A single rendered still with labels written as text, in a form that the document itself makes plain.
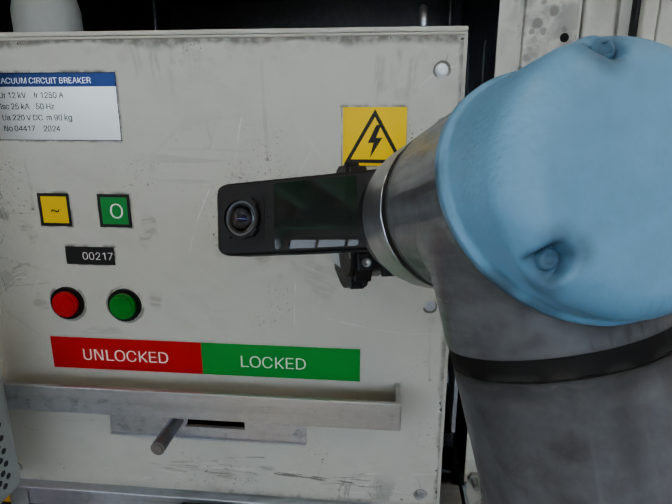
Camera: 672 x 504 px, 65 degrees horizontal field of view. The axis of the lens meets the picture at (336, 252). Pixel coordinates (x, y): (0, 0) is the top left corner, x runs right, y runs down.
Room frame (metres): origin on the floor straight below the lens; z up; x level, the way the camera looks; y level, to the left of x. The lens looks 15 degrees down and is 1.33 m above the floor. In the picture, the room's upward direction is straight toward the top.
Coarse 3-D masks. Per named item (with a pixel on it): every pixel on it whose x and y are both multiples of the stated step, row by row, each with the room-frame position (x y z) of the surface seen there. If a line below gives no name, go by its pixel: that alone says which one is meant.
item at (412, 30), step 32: (0, 32) 0.50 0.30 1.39; (32, 32) 0.50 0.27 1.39; (64, 32) 0.49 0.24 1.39; (96, 32) 0.49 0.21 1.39; (128, 32) 0.49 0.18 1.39; (160, 32) 0.49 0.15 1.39; (192, 32) 0.48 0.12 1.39; (224, 32) 0.48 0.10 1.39; (256, 32) 0.48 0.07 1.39; (288, 32) 0.48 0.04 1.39; (320, 32) 0.47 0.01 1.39; (352, 32) 0.47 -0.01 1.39; (384, 32) 0.47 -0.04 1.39; (416, 32) 0.47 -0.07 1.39; (448, 32) 0.46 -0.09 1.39; (448, 352) 0.46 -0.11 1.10
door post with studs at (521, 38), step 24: (504, 0) 0.51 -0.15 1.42; (528, 0) 0.51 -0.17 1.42; (552, 0) 0.50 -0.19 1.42; (576, 0) 0.50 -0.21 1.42; (504, 24) 0.51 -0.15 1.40; (528, 24) 0.51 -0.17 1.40; (552, 24) 0.50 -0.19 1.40; (576, 24) 0.50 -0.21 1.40; (504, 48) 0.51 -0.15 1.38; (528, 48) 0.51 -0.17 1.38; (552, 48) 0.50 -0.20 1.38; (504, 72) 0.51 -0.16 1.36
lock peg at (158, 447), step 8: (168, 424) 0.46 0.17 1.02; (176, 424) 0.47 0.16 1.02; (184, 424) 0.48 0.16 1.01; (160, 432) 0.45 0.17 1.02; (168, 432) 0.45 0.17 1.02; (176, 432) 0.46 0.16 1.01; (160, 440) 0.44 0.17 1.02; (168, 440) 0.44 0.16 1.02; (152, 448) 0.43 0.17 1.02; (160, 448) 0.43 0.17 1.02
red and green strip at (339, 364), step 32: (64, 352) 0.50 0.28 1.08; (96, 352) 0.49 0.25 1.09; (128, 352) 0.49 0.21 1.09; (160, 352) 0.49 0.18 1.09; (192, 352) 0.48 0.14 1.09; (224, 352) 0.48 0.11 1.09; (256, 352) 0.48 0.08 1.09; (288, 352) 0.48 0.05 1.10; (320, 352) 0.47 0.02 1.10; (352, 352) 0.47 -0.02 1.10
